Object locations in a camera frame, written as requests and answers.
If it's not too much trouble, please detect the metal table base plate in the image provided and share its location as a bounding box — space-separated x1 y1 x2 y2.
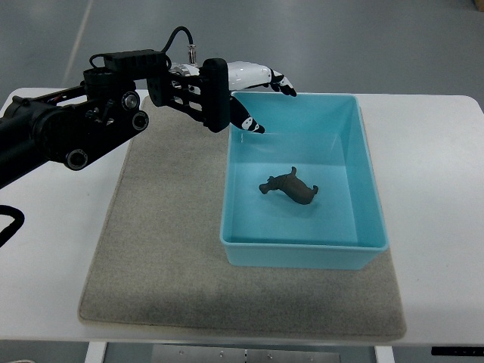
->
151 345 341 363

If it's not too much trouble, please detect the blue plastic box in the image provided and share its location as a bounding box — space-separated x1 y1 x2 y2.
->
220 92 389 270

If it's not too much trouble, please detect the black table control panel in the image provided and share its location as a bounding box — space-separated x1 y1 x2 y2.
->
431 346 484 357

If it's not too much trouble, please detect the grey felt mat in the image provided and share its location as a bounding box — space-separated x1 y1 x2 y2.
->
79 102 406 341

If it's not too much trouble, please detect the brown hippo toy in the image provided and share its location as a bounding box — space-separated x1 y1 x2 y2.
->
259 166 318 205

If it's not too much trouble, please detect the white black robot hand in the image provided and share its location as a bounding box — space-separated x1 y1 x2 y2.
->
200 58 296 134

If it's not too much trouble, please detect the black cable loop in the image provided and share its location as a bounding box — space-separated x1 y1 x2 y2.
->
0 204 26 249

